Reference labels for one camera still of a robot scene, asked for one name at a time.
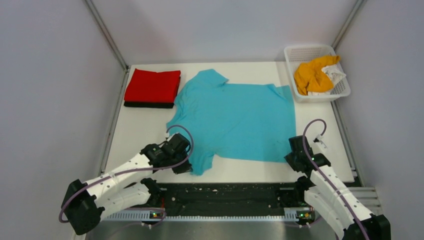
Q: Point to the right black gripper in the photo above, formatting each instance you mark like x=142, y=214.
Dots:
x=289, y=159

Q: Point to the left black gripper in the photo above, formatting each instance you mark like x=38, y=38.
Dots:
x=185, y=167

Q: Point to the teal t shirt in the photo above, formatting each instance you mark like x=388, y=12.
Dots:
x=236, y=121

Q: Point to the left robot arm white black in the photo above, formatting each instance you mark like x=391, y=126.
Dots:
x=87, y=203

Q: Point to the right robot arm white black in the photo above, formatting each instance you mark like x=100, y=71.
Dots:
x=322, y=189

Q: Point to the orange t shirt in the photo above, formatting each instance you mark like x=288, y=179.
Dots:
x=309, y=76

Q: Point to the white plastic basket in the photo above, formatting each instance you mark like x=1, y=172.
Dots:
x=297, y=54

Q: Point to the folded red t shirt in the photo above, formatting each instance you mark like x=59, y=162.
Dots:
x=145, y=74

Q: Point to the white t shirt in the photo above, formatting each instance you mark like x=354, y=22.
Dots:
x=333, y=73

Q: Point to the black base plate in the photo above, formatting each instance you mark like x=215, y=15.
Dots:
x=226, y=199

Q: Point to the white cable duct strip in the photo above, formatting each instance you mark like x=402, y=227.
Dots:
x=151, y=216

